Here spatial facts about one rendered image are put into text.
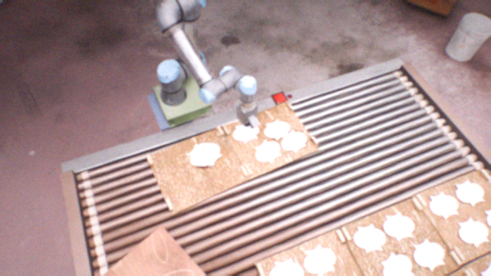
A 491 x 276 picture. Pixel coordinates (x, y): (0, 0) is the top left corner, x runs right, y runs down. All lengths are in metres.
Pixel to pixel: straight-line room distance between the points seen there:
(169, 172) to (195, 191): 0.17
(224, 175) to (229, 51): 2.09
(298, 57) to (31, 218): 2.67
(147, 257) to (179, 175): 0.44
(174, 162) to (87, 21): 2.72
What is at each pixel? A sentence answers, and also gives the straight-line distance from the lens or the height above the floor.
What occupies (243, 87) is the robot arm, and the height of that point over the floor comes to 1.34.
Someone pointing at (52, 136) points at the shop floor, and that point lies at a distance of 3.40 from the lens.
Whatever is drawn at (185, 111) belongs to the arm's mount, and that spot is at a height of 0.94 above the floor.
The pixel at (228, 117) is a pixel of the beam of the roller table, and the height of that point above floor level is 0.92.
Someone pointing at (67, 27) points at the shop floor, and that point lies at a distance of 4.31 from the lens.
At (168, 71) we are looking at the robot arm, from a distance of 1.91.
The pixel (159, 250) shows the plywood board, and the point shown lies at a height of 1.04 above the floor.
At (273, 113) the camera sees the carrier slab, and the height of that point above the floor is 0.94.
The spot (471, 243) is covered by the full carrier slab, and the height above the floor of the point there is 0.94.
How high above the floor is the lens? 2.53
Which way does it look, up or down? 57 degrees down
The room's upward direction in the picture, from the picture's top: 3 degrees clockwise
